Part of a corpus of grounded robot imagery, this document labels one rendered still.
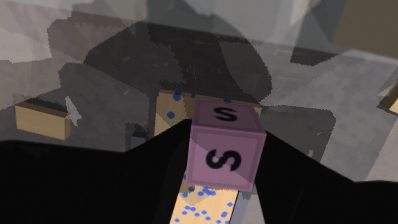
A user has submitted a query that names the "purple cube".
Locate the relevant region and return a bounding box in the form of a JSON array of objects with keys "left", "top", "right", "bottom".
[{"left": 185, "top": 99, "right": 267, "bottom": 192}]

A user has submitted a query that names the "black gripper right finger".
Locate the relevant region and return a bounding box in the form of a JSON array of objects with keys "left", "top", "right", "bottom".
[{"left": 255, "top": 130, "right": 398, "bottom": 224}]

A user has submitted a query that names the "small tan flat block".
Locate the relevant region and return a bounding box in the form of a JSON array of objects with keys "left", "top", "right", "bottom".
[{"left": 381, "top": 85, "right": 398, "bottom": 113}]

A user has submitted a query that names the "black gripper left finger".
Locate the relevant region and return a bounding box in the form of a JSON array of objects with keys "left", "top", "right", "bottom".
[{"left": 0, "top": 119, "right": 192, "bottom": 224}]

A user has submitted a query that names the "tan rectangular block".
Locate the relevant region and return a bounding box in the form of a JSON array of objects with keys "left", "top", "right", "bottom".
[{"left": 15, "top": 102, "right": 71, "bottom": 140}]

